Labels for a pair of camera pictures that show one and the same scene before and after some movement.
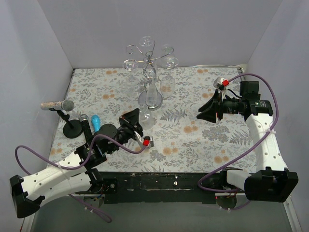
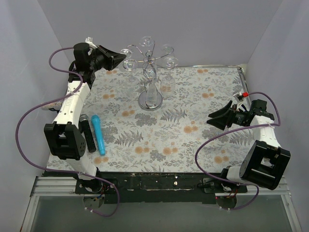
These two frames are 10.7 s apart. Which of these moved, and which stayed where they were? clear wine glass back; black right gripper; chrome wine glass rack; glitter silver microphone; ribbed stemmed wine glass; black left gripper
Moved: black left gripper; black right gripper
Stayed: glitter silver microphone; ribbed stemmed wine glass; clear wine glass back; chrome wine glass rack
